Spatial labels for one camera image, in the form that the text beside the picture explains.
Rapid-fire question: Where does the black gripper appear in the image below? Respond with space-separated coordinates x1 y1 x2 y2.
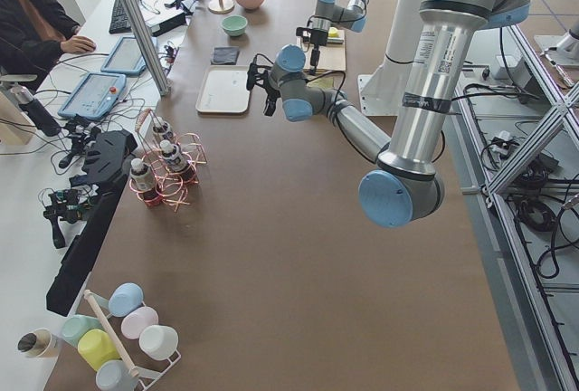
308 28 328 74
263 75 280 116

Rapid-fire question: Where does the white round plate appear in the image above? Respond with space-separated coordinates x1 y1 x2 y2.
307 74 340 90

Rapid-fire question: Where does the bread slice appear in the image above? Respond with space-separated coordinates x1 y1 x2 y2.
308 75 335 89

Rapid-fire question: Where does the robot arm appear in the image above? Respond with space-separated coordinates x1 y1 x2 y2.
247 0 530 227
308 0 369 74

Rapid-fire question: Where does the cream rabbit tray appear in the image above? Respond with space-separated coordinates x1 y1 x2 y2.
195 65 251 115

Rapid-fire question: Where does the wooden cutting board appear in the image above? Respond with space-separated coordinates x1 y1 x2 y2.
297 29 346 73

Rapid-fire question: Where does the grey folded cloth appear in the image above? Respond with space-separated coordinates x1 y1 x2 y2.
211 46 240 65

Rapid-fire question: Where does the mint green bowl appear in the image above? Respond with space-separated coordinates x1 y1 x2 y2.
221 15 248 37

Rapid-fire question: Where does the tea bottle lower left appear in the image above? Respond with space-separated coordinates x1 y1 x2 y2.
159 139 188 173

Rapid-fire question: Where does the tea bottle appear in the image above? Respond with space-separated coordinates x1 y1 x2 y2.
130 157 162 206
152 121 174 144
159 139 188 173

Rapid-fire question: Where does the tea bottle upper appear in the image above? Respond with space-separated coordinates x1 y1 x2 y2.
152 121 174 144

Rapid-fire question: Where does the tea bottle lower right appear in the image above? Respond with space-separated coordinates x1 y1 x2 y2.
130 157 162 206

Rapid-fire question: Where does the teach pendant far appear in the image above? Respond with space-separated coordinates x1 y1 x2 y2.
100 36 147 77

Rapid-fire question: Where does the teach pendant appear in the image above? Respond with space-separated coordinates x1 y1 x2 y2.
58 72 127 120
100 36 147 77

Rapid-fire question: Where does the black keyboard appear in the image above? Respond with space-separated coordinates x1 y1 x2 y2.
109 0 131 34

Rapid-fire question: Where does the teach pendant near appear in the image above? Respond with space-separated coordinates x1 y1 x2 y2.
58 72 127 120

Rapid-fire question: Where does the seated person in black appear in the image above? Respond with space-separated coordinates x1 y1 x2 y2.
1 0 96 91

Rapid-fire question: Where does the black water bottle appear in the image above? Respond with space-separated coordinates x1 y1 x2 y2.
10 85 62 137

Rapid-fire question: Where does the pink cup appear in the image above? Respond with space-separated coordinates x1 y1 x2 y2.
121 306 158 339

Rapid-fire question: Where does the white cup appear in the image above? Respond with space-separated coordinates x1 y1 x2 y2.
138 325 178 360

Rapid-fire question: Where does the mint cup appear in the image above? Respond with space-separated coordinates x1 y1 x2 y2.
61 314 102 348

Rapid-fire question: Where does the yellow cup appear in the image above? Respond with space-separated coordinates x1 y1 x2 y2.
77 329 120 371

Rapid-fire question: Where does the grey blue cup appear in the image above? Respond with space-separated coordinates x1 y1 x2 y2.
95 360 138 391

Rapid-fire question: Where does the paper cup with metal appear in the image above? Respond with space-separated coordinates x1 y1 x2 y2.
17 329 61 358

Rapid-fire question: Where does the copper wire bottle rack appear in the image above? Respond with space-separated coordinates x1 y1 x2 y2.
128 108 207 209

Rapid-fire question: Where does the aluminium frame post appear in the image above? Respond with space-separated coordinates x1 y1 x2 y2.
120 0 170 96

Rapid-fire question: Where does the white wire cup rack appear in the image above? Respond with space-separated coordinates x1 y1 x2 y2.
83 290 182 390

